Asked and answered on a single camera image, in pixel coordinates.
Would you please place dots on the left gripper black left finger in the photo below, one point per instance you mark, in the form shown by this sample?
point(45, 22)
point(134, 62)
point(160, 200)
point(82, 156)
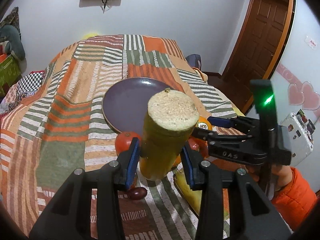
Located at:
point(68, 214)

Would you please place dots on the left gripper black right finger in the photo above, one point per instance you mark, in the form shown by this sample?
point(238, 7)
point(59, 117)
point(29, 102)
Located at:
point(251, 214)

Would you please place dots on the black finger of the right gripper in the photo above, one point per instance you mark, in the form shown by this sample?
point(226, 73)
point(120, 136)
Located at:
point(208, 135)
point(240, 122)

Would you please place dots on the large orange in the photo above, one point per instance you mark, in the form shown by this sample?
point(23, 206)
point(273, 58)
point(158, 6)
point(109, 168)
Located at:
point(203, 123)

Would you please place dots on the dark red jujube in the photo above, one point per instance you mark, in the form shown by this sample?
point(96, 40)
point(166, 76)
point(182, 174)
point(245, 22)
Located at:
point(137, 193)

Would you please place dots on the red tomato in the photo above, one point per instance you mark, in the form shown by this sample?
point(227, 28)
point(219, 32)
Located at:
point(123, 141)

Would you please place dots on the orange jacket sleeve forearm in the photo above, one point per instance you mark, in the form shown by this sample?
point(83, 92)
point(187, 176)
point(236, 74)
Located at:
point(295, 199)

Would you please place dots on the right hand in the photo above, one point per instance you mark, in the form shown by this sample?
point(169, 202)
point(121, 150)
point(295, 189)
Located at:
point(277, 177)

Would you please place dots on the white sticker-covered box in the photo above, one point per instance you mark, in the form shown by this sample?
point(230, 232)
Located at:
point(300, 130)

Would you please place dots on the yellow banana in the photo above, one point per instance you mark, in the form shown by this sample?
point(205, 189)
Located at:
point(193, 198)

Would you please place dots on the blue bag behind bed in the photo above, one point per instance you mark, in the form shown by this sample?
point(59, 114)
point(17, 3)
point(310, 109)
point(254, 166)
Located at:
point(194, 60)

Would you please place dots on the brown wooden door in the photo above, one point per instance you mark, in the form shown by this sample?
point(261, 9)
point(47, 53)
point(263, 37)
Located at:
point(257, 49)

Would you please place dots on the striped patchwork bedspread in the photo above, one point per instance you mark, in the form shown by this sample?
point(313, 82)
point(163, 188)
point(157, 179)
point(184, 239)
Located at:
point(47, 135)

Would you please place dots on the purple round plate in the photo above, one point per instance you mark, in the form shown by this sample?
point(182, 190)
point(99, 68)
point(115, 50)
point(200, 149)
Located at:
point(125, 103)

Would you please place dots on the checkered black white cloth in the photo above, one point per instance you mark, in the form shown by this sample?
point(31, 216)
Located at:
point(31, 83)

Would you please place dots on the grey plush pillow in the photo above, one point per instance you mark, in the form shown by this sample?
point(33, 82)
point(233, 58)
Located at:
point(11, 42)

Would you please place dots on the pink heart wall sticker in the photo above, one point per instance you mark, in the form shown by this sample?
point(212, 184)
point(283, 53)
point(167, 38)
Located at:
point(304, 96)

